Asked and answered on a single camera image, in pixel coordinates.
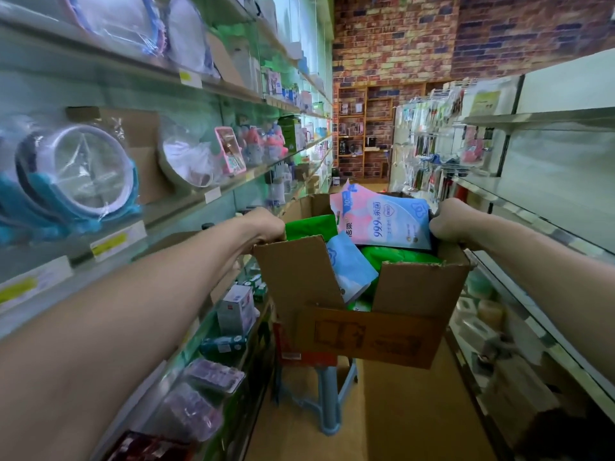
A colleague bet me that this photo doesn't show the person's left forearm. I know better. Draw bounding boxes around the person's left forearm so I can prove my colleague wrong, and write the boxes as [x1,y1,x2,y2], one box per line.
[0,220,261,461]

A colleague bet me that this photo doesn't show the clear packaged goods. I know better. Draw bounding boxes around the clear packaged goods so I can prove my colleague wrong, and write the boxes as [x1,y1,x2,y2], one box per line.
[183,358,246,394]

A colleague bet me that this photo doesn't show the pink packaged item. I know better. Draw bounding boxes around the pink packaged item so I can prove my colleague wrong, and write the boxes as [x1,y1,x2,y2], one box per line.
[215,126,248,177]

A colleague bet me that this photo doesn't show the small white box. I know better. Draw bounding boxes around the small white box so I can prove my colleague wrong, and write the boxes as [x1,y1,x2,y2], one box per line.
[217,285,259,334]

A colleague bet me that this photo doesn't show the person's right hand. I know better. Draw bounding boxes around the person's right hand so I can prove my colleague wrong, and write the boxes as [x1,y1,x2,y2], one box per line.
[429,197,491,248]

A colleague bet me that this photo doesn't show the hanging packaged goods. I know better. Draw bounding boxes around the hanging packaged goods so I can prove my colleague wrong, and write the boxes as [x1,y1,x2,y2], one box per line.
[389,86,486,202]

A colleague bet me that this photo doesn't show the blue plastic stool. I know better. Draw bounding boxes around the blue plastic stool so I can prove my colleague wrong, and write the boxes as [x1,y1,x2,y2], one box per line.
[272,358,359,437]

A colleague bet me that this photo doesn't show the wrapped steel basin blue rim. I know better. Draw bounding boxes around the wrapped steel basin blue rim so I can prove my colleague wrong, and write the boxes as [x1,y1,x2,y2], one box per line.
[0,120,144,241]

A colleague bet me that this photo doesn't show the person's left hand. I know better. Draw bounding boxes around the person's left hand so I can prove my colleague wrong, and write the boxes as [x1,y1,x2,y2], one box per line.
[240,206,286,248]

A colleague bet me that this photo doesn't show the brown carton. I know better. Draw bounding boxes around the brown carton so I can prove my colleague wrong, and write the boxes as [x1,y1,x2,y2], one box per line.
[67,107,174,206]

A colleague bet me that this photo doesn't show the wrapped clear plate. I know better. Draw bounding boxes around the wrapped clear plate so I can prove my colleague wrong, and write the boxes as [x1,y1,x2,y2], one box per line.
[168,0,217,77]
[62,0,169,58]

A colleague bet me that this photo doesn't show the wrapped steel bowl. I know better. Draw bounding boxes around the wrapped steel bowl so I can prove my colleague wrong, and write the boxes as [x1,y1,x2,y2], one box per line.
[158,120,227,190]

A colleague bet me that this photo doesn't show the person's right forearm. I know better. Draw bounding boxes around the person's right forearm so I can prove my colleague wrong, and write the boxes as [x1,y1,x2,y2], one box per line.
[475,211,615,385]

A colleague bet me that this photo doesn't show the metal store shelving unit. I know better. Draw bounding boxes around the metal store shelving unit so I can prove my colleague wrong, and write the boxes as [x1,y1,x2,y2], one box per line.
[444,47,615,461]

